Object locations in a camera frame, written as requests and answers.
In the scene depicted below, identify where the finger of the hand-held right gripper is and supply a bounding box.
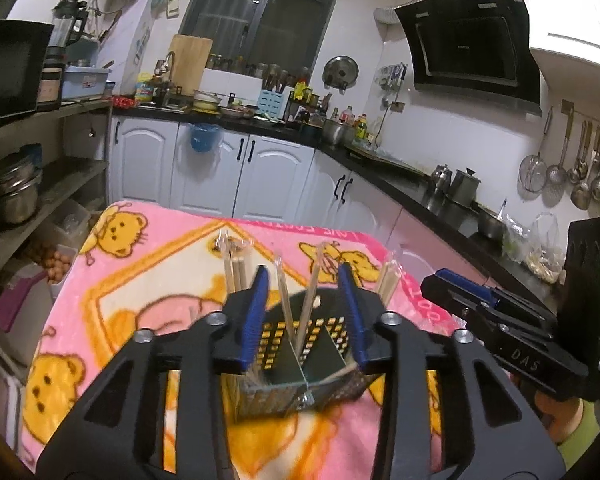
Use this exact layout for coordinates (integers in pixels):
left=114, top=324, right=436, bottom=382
left=434, top=268, right=559, bottom=337
left=420, top=273, right=512, bottom=330

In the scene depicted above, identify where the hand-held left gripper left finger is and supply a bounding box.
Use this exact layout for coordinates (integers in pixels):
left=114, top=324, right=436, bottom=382
left=35, top=265, right=271, bottom=480

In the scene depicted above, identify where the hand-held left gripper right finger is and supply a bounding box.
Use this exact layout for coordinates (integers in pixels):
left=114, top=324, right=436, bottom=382
left=337, top=261, right=566, bottom=480

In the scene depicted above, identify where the dark green plastic utensil basket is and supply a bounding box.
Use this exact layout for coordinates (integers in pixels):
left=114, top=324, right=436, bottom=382
left=220, top=280, right=376, bottom=418

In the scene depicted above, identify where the bunch of chopsticks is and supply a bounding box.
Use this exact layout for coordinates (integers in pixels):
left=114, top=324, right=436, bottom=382
left=215, top=227, right=401, bottom=386

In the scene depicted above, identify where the person's right forearm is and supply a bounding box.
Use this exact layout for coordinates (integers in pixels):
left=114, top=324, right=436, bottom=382
left=537, top=392, right=600, bottom=461

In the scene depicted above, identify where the row of hanging kitchen utensils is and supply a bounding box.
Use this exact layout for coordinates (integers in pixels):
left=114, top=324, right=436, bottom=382
left=517, top=100, right=600, bottom=211

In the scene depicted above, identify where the steel saucepan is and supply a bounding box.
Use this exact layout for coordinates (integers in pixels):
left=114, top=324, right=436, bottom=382
left=476, top=199, right=508, bottom=241

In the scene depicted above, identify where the clear plastic bag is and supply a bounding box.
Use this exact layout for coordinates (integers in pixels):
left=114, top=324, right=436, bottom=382
left=502, top=212, right=566, bottom=283

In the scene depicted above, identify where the steel canister pot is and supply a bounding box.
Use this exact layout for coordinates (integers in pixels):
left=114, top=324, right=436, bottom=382
left=447, top=167, right=482, bottom=208

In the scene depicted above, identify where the pink printed blanket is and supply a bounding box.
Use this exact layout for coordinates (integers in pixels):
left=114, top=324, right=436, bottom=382
left=20, top=200, right=461, bottom=480

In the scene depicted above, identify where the white kitchen base cabinet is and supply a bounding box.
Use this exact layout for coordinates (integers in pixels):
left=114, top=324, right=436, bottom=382
left=107, top=112, right=556, bottom=311

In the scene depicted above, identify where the steel stockpot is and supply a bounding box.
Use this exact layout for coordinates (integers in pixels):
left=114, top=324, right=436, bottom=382
left=321, top=120, right=356, bottom=147

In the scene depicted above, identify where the blue hanging bucket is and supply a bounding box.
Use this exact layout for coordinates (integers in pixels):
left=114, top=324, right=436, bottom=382
left=190, top=122, right=223, bottom=153

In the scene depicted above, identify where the pile of brown eggs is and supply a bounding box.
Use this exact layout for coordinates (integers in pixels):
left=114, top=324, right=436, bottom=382
left=35, top=242, right=78, bottom=283

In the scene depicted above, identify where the blue knife block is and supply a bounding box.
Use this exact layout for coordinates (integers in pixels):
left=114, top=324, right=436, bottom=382
left=259, top=87, right=287, bottom=122

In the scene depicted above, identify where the white cooking bowl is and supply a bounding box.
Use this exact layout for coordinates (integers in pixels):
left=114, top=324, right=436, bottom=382
left=192, top=90, right=223, bottom=111

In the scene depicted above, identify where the black range hood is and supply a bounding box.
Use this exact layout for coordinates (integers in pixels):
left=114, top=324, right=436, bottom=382
left=394, top=0, right=543, bottom=113

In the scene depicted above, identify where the steel pot lid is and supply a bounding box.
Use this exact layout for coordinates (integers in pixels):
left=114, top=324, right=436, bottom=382
left=322, top=55, right=359, bottom=93

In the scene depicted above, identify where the kitchen shelf rack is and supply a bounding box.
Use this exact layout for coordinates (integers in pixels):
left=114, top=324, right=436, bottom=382
left=0, top=97, right=113, bottom=311

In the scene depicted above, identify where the wooden cutting board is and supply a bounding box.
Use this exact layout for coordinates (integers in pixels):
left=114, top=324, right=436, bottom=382
left=167, top=34, right=213, bottom=96

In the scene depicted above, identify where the metal sink faucet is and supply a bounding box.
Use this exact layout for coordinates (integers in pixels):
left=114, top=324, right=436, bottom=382
left=152, top=51, right=178, bottom=106

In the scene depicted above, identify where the stack of steel pots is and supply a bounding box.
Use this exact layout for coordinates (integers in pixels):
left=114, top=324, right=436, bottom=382
left=0, top=152, right=43, bottom=226

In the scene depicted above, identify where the light blue plastic container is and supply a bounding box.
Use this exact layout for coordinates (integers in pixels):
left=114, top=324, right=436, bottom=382
left=60, top=65, right=116, bottom=101

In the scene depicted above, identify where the dark framed window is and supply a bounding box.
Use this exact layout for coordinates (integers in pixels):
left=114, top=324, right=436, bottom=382
left=180, top=0, right=348, bottom=73

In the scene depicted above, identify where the black microwave oven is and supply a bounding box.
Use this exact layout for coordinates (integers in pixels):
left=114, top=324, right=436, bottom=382
left=0, top=20, right=56, bottom=128

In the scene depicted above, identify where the black blender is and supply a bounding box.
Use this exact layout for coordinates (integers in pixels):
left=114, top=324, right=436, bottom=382
left=45, top=0, right=88, bottom=68

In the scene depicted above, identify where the white wall cabinet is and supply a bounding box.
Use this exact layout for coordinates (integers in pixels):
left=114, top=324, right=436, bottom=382
left=522, top=0, right=600, bottom=68

